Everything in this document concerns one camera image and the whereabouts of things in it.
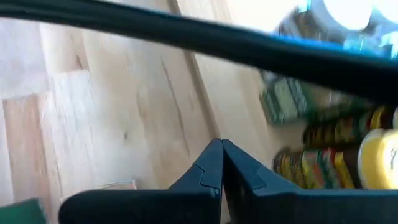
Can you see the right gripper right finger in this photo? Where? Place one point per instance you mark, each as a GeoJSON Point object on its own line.
{"type": "Point", "coordinates": [311, 208]}

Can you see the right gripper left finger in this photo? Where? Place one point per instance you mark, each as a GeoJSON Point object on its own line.
{"type": "Point", "coordinates": [155, 208]}

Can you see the yellow-lidded spice jar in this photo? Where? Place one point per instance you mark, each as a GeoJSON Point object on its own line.
{"type": "Point", "coordinates": [379, 158]}
{"type": "Point", "coordinates": [335, 130]}

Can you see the green-lidded spice jar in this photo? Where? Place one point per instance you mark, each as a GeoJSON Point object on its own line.
{"type": "Point", "coordinates": [283, 99]}

